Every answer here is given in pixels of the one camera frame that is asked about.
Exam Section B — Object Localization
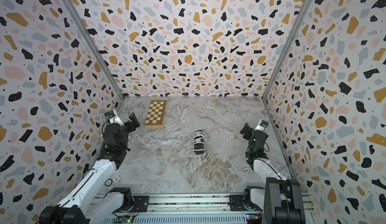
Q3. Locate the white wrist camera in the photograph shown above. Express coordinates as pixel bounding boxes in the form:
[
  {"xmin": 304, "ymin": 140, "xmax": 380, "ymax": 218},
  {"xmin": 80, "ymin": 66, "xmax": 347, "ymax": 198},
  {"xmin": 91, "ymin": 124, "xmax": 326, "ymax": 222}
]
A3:
[
  {"xmin": 104, "ymin": 109, "xmax": 124, "ymax": 127},
  {"xmin": 254, "ymin": 120, "xmax": 269, "ymax": 132}
]

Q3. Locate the wooden chessboard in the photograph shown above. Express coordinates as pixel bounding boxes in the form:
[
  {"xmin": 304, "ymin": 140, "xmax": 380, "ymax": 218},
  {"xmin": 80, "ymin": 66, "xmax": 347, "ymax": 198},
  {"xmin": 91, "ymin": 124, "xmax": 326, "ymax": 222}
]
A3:
[{"xmin": 144, "ymin": 100, "xmax": 167, "ymax": 128}]

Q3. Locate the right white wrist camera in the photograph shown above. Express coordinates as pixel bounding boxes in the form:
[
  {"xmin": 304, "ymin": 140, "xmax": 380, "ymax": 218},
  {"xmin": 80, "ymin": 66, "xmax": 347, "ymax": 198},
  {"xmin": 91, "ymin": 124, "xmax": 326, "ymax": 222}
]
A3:
[{"xmin": 254, "ymin": 120, "xmax": 269, "ymax": 132}]

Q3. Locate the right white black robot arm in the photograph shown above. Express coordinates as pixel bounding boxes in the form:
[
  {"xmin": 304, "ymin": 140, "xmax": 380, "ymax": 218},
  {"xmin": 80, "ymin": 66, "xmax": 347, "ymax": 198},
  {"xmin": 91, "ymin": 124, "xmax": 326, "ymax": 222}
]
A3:
[{"xmin": 240, "ymin": 120, "xmax": 306, "ymax": 224}]

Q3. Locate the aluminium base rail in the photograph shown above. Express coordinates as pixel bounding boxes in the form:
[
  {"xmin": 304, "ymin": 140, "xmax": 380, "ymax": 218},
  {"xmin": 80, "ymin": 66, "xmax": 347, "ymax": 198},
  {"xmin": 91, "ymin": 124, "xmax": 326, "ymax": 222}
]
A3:
[{"xmin": 101, "ymin": 193, "xmax": 263, "ymax": 224}]

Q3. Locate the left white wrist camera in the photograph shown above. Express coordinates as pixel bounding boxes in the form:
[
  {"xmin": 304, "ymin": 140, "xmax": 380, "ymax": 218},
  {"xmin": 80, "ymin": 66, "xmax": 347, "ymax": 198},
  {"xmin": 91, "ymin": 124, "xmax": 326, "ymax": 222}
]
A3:
[{"xmin": 104, "ymin": 109, "xmax": 124, "ymax": 127}]

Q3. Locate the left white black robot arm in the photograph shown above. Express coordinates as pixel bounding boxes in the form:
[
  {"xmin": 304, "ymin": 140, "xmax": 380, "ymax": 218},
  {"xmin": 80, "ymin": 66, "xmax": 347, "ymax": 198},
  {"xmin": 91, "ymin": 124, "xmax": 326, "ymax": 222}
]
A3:
[{"xmin": 38, "ymin": 110, "xmax": 140, "ymax": 224}]

